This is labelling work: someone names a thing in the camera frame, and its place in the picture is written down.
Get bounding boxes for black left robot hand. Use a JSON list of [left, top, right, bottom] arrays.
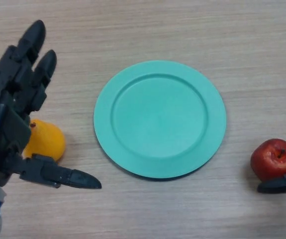
[[0, 19, 102, 190]]

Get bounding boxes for red apple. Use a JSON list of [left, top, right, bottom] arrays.
[[250, 138, 286, 182]]

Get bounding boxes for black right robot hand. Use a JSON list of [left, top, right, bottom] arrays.
[[257, 82, 286, 197]]

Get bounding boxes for yellow pear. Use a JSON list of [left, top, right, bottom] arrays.
[[22, 119, 66, 162]]

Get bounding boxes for green round plate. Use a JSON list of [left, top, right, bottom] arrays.
[[93, 59, 227, 182]]

